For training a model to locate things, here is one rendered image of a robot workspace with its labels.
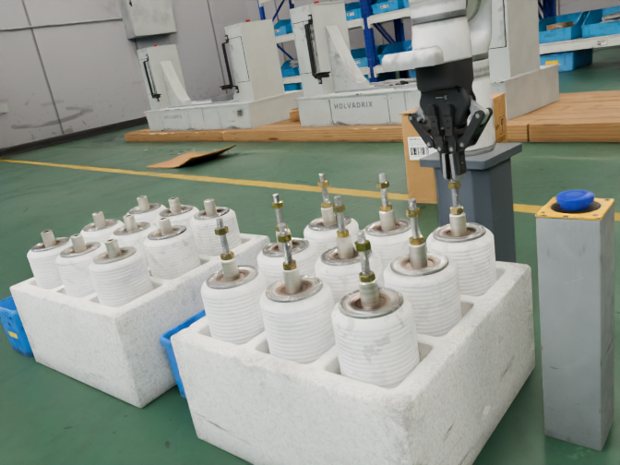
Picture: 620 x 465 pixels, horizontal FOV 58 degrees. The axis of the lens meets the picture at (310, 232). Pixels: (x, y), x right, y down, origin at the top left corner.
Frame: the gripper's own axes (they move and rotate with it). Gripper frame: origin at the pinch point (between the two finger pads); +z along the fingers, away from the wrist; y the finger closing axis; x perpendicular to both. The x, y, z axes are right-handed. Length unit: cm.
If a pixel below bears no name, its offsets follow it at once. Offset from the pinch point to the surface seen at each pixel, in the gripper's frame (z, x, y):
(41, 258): 11, 43, 68
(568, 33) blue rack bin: 5, -428, 205
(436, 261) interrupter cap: 10.0, 10.3, -4.1
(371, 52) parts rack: -6, -407, 422
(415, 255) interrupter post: 8.4, 12.8, -2.9
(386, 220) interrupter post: 8.6, 3.7, 11.0
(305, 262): 11.5, 16.8, 15.9
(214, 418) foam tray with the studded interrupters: 29, 36, 18
